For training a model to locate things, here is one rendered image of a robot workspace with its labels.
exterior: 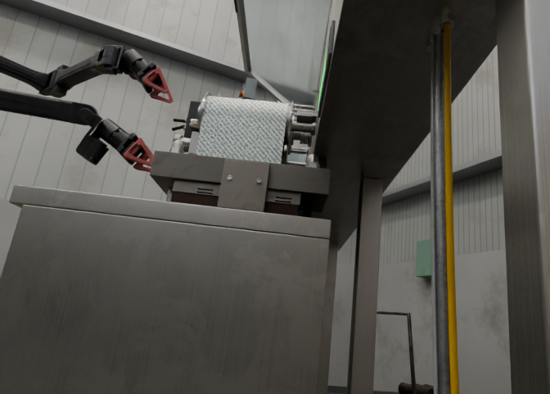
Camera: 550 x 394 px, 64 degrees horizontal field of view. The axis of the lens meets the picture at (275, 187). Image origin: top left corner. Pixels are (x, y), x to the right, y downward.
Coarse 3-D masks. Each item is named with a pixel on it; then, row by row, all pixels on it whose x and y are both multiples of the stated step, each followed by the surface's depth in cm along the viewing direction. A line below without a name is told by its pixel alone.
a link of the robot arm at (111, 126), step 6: (102, 120) 121; (108, 120) 122; (102, 126) 121; (108, 126) 121; (114, 126) 121; (96, 132) 122; (102, 132) 121; (108, 132) 120; (96, 138) 121; (102, 138) 122; (108, 138) 121; (102, 144) 122
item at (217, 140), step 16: (208, 128) 123; (224, 128) 123; (240, 128) 123; (256, 128) 123; (208, 144) 121; (224, 144) 121; (240, 144) 121; (256, 144) 121; (272, 144) 121; (256, 160) 120; (272, 160) 120
